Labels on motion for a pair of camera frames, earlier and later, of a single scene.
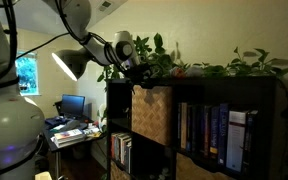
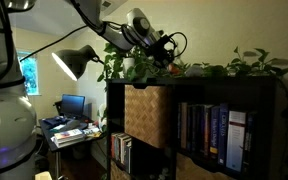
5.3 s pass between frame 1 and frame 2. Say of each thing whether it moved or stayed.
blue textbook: stayed
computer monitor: stayed
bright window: stayed
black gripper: moved
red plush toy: moved
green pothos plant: stayed
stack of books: stayed
